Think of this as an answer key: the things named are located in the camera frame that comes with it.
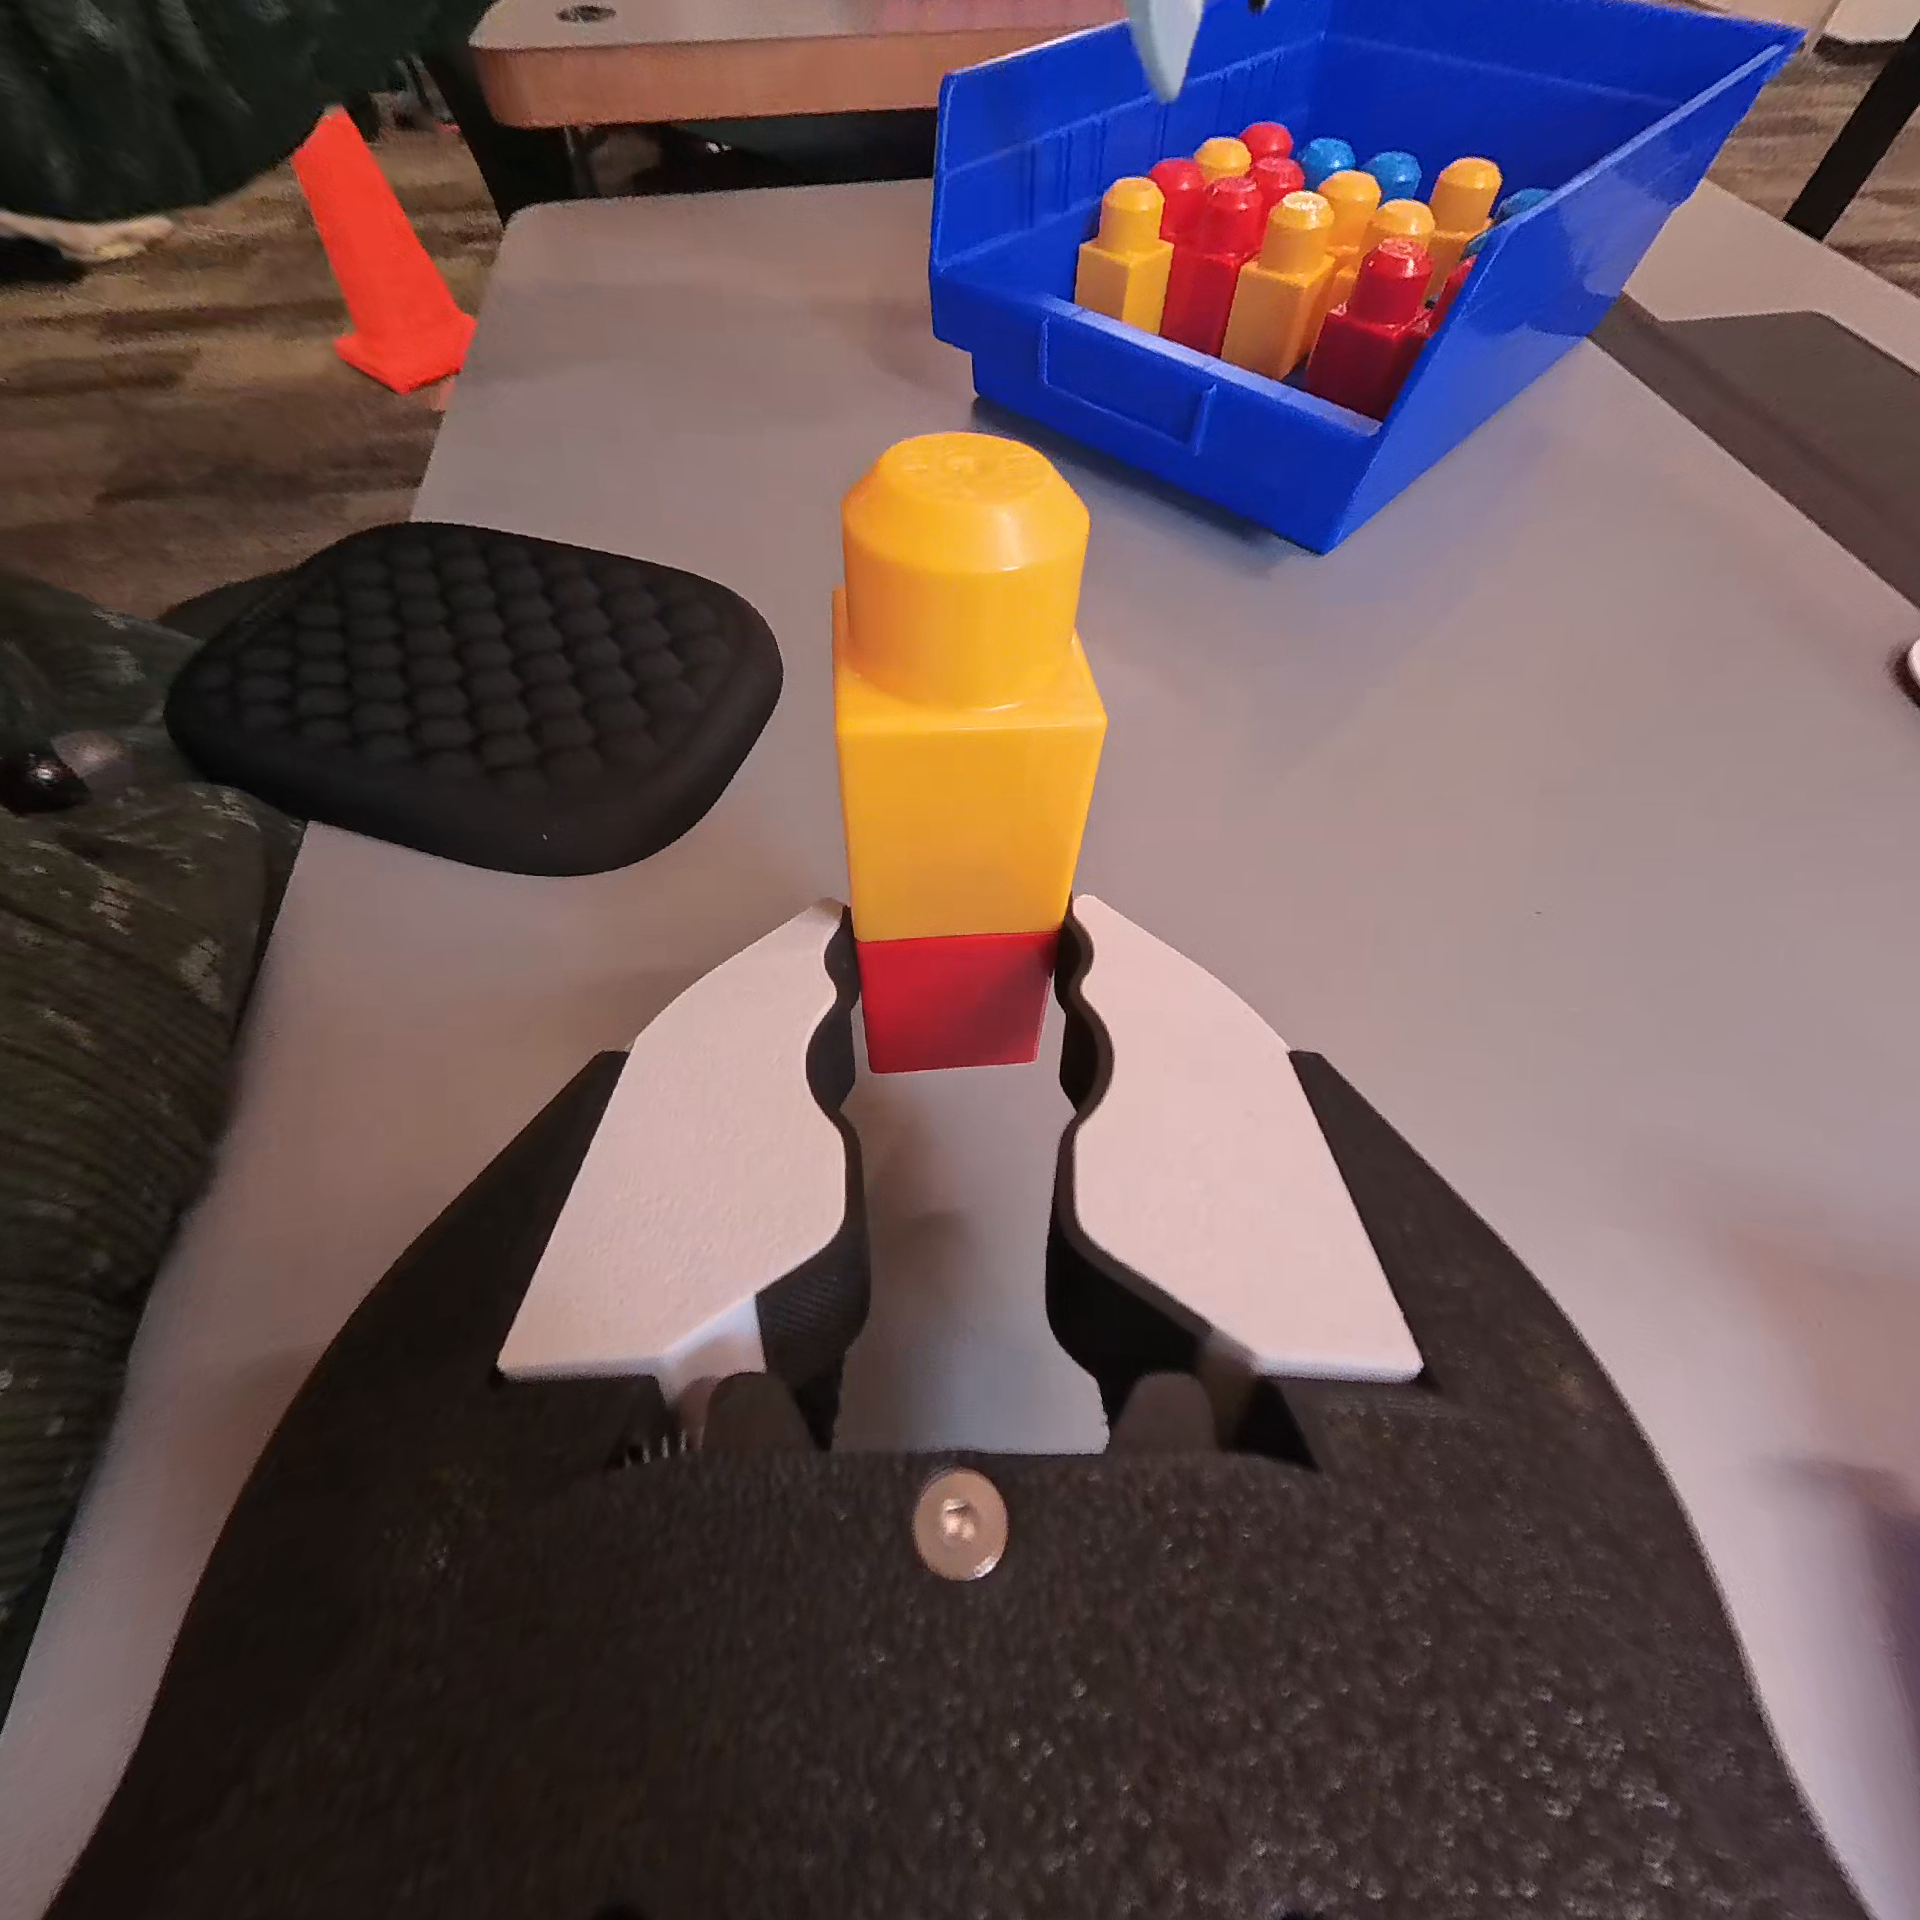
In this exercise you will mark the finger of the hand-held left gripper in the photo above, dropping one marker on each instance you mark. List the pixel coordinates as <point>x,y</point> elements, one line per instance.
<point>1167,44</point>

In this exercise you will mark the yellow mega block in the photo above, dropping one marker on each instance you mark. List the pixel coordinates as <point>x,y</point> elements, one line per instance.
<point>961,750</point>

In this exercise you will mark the red mega block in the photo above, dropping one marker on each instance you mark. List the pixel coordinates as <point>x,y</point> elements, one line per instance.
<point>954,998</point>

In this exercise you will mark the pile of blocks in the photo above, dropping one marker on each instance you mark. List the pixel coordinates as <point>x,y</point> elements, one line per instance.
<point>1275,285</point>

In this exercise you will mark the blue plastic bin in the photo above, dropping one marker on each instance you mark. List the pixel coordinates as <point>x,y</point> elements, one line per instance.
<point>1124,390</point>

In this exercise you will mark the person's torso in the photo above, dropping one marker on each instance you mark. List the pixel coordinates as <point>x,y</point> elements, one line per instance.
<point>106,1125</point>

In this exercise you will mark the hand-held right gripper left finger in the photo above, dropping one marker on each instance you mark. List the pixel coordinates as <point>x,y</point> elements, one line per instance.
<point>690,1185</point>

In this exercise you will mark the orange traffic cone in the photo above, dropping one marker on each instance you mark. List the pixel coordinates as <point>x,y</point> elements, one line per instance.
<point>383,255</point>

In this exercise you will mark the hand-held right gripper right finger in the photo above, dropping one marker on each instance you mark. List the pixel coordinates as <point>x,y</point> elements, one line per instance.
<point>1231,1202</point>

